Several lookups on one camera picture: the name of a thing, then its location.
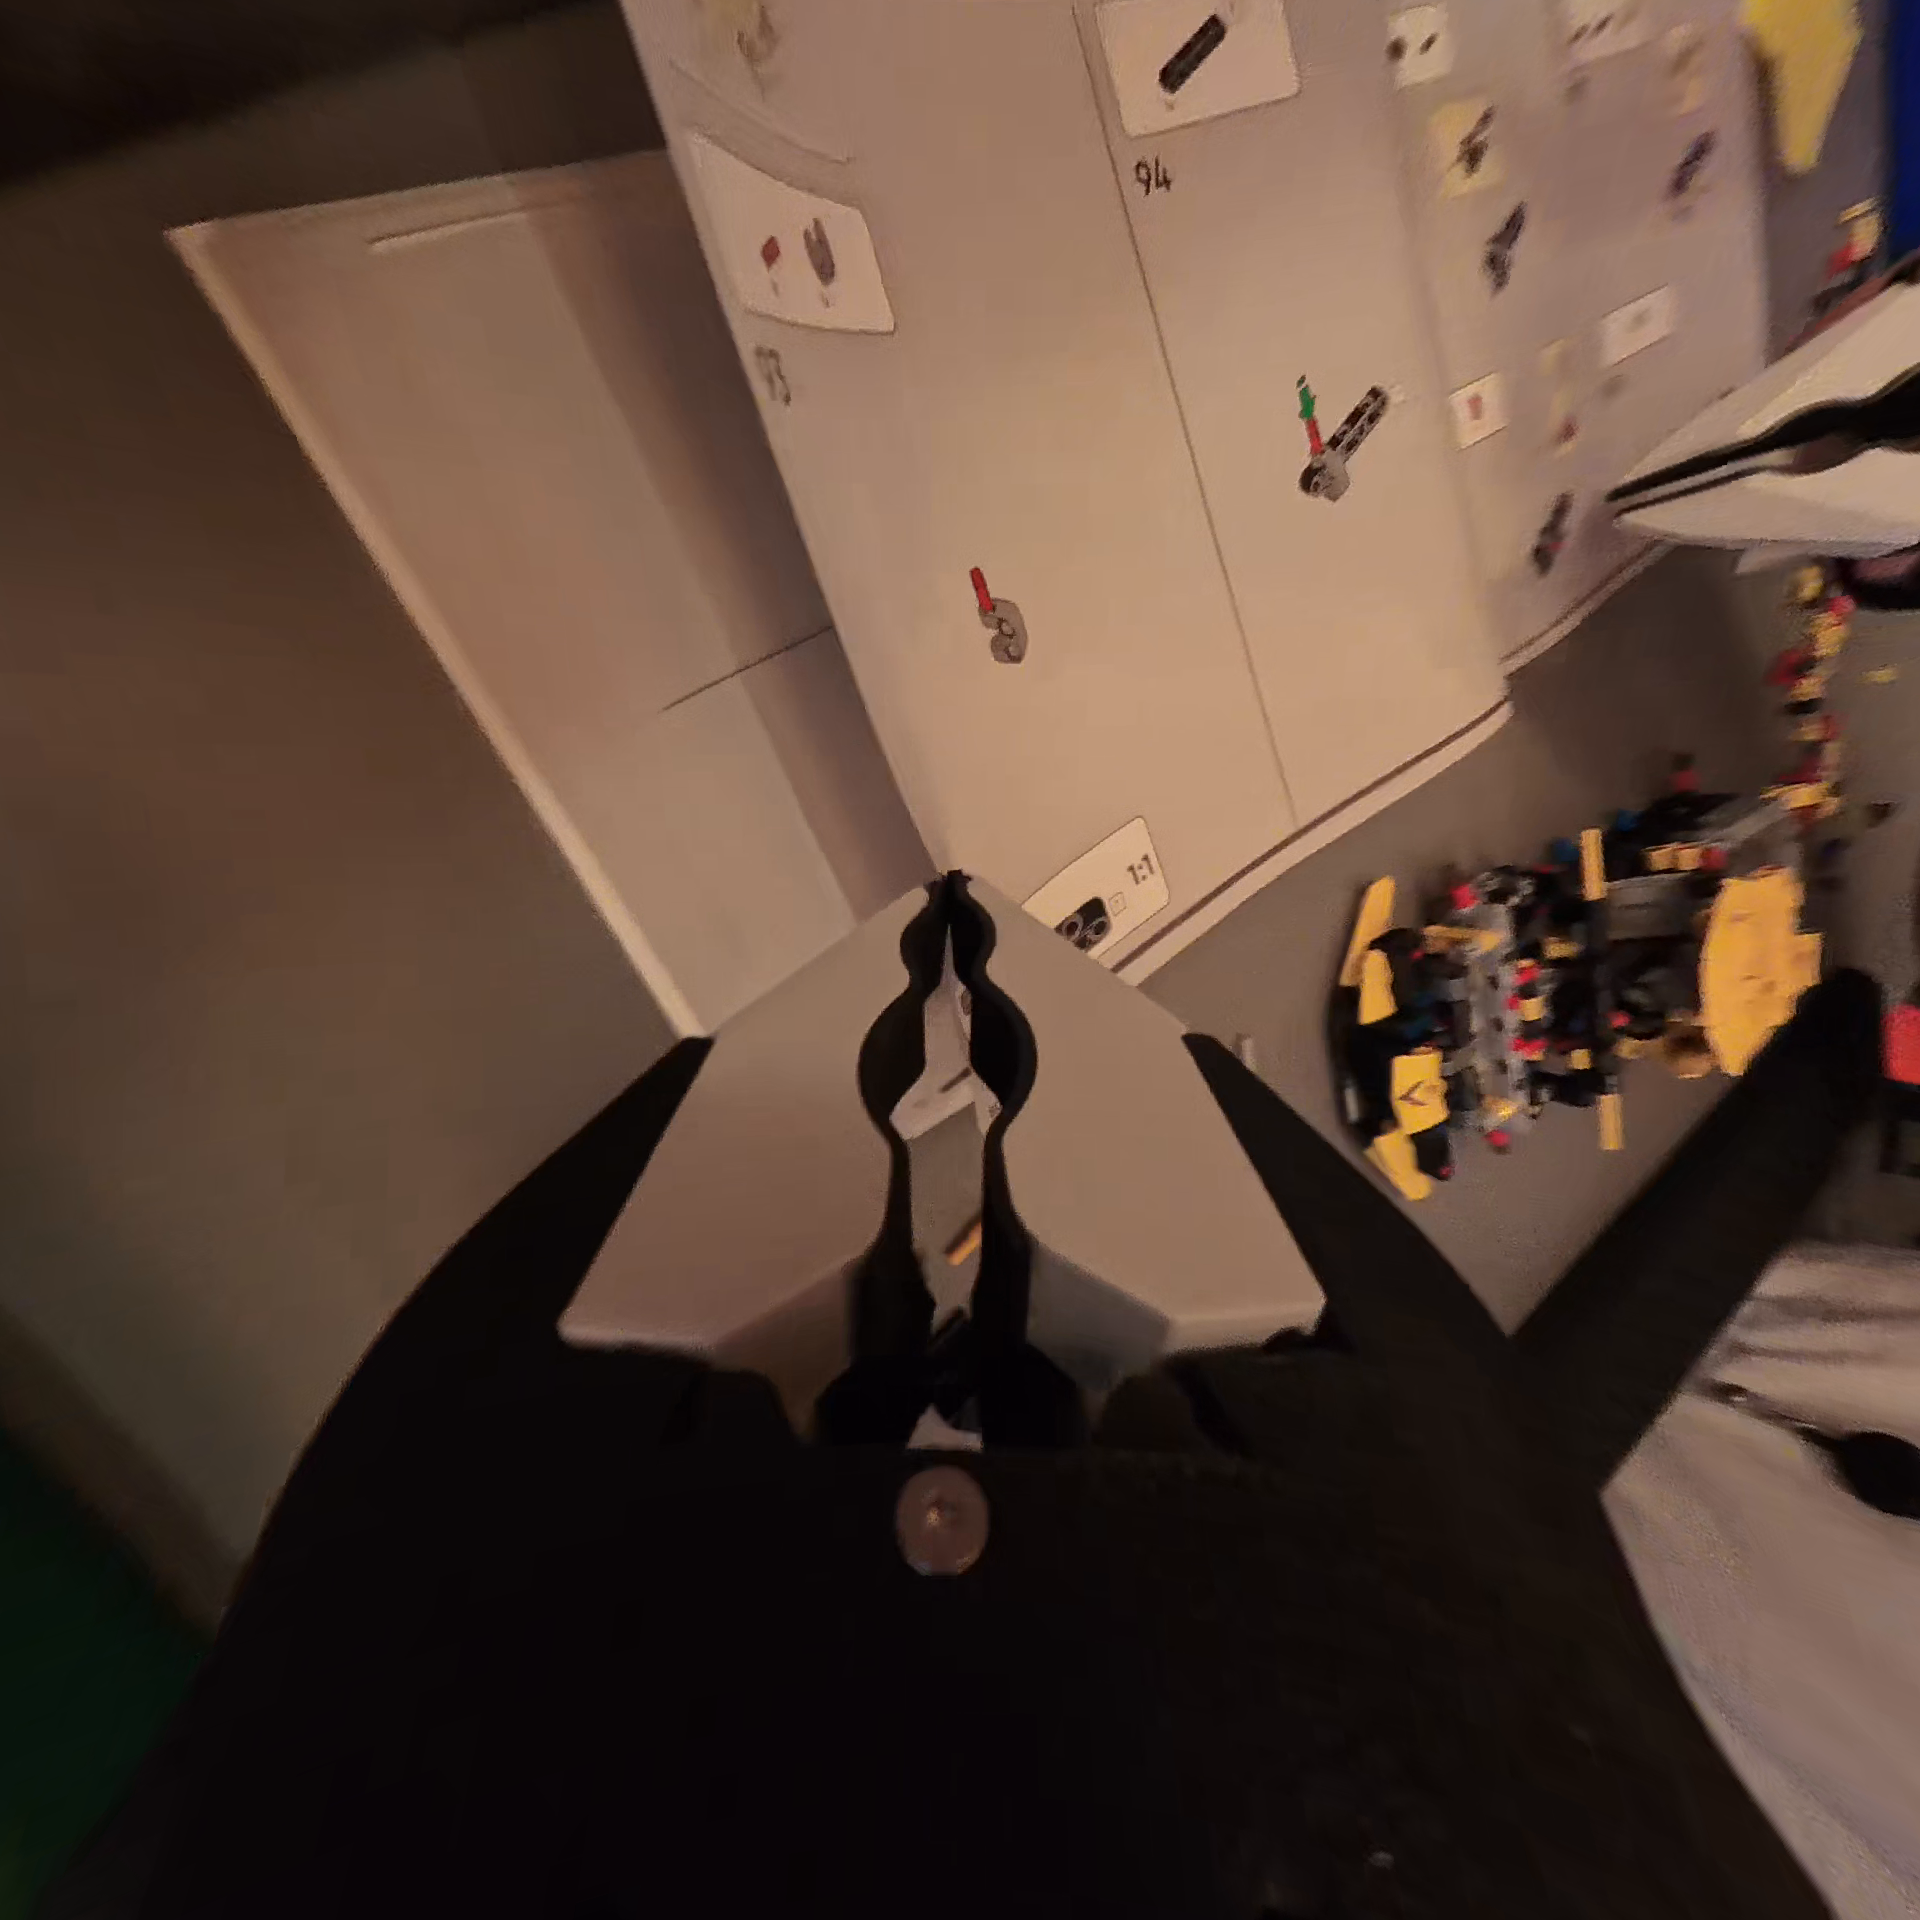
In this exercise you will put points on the yellow black brick car model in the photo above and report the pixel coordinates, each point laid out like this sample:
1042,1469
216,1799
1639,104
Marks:
1531,975

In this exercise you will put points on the red yellow blue brick pieces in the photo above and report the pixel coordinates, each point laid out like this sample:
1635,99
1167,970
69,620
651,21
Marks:
1814,677

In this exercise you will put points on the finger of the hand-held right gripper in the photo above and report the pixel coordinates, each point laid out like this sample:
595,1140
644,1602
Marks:
1799,384
1799,502

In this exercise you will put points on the yellow sticky note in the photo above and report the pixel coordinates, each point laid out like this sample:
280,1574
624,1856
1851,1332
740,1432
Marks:
1799,74

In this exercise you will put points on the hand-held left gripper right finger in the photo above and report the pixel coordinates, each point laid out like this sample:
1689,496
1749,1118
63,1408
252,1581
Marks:
1155,1199

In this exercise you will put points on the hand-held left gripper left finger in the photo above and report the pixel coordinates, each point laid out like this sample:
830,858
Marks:
720,1199

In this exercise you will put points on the instruction booklet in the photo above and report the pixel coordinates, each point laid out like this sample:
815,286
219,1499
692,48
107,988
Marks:
1050,452

